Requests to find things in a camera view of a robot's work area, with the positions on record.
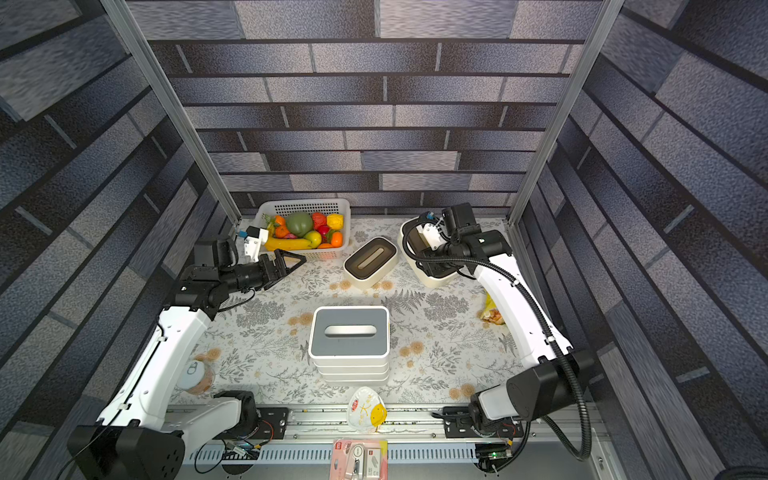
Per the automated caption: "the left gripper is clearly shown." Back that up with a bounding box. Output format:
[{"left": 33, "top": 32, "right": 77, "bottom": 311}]
[{"left": 221, "top": 250, "right": 307, "bottom": 295}]

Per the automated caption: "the cream box dark lid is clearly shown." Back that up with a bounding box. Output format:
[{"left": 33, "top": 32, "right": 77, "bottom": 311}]
[
  {"left": 343, "top": 237, "right": 399, "bottom": 290},
  {"left": 397, "top": 217, "right": 458, "bottom": 289}
]

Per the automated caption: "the white box grey lid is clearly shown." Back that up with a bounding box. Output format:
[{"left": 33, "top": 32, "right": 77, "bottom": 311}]
[
  {"left": 311, "top": 356, "right": 389, "bottom": 370},
  {"left": 317, "top": 367, "right": 390, "bottom": 375},
  {"left": 308, "top": 305, "right": 391, "bottom": 358}
]

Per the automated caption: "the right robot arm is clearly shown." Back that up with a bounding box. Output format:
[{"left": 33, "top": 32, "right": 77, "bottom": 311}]
[{"left": 404, "top": 203, "right": 593, "bottom": 431}]

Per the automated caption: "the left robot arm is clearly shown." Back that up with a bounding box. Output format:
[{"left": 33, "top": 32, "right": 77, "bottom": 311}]
[{"left": 67, "top": 230, "right": 306, "bottom": 479}]

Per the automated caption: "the yellow toy banana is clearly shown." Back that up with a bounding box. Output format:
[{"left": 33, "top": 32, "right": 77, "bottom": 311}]
[{"left": 265, "top": 237, "right": 312, "bottom": 251}]

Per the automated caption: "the red toy pepper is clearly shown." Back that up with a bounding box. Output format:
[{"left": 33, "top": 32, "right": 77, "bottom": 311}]
[{"left": 311, "top": 212, "right": 327, "bottom": 230}]

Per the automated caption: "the orange toy fruit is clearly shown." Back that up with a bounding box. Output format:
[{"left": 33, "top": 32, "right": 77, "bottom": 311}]
[{"left": 330, "top": 231, "right": 344, "bottom": 248}]

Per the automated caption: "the yellow toy pepper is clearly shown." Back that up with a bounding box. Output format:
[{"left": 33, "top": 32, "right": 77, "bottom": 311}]
[{"left": 326, "top": 214, "right": 344, "bottom": 230}]

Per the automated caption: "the snack bag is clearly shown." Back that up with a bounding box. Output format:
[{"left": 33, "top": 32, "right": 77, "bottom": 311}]
[{"left": 479, "top": 294, "right": 505, "bottom": 325}]

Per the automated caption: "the white plastic fruit basket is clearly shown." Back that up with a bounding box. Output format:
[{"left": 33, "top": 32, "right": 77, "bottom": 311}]
[{"left": 249, "top": 198, "right": 352, "bottom": 261}]

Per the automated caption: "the floral table cloth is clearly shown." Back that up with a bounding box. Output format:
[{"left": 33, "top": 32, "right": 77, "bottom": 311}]
[{"left": 171, "top": 257, "right": 524, "bottom": 404}]

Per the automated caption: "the small white can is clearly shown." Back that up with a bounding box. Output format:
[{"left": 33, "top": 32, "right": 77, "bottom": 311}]
[{"left": 177, "top": 360, "right": 215, "bottom": 395}]

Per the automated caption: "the pink packaged item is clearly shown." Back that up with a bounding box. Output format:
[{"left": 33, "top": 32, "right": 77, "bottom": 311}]
[{"left": 329, "top": 439, "right": 389, "bottom": 480}]

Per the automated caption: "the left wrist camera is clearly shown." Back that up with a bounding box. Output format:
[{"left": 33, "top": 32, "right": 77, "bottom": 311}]
[{"left": 238, "top": 226, "right": 270, "bottom": 263}]

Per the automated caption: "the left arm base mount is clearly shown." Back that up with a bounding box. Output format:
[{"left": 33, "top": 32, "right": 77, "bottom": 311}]
[{"left": 243, "top": 406, "right": 290, "bottom": 444}]

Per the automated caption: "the aluminium rail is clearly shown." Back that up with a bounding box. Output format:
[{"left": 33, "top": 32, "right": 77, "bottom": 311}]
[{"left": 119, "top": 401, "right": 607, "bottom": 445}]

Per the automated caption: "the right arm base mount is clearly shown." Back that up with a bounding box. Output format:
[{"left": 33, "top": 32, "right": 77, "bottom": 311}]
[{"left": 431, "top": 404, "right": 525, "bottom": 440}]

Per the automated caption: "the black corrugated cable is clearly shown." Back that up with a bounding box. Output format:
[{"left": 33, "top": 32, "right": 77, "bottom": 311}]
[{"left": 400, "top": 215, "right": 594, "bottom": 463}]

